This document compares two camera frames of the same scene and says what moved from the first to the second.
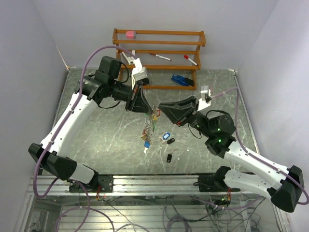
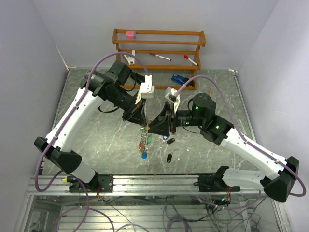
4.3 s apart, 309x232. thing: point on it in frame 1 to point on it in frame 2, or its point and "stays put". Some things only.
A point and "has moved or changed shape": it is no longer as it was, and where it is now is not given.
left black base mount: x=105 y=183 stays put
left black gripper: x=137 y=101 to x=135 y=114
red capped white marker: x=187 y=57 stays put
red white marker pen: x=168 y=59 stays put
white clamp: x=138 y=72 to x=147 y=90
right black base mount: x=213 y=183 stays put
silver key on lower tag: x=172 y=151 stays put
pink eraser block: x=130 y=35 stays put
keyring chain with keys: x=150 y=127 has moved or changed shape
